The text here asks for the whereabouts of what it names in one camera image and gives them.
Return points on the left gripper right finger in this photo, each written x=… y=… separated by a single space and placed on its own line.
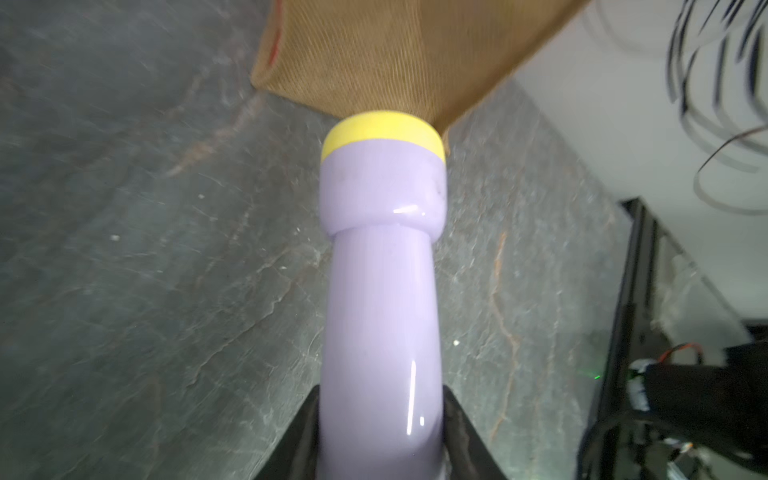
x=468 y=456

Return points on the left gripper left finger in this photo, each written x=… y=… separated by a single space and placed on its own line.
x=295 y=456

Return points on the purple flashlight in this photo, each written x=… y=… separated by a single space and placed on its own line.
x=383 y=203

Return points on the brown jute tote bag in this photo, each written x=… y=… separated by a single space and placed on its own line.
x=432 y=59

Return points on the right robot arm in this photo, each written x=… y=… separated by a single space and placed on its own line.
x=721 y=407

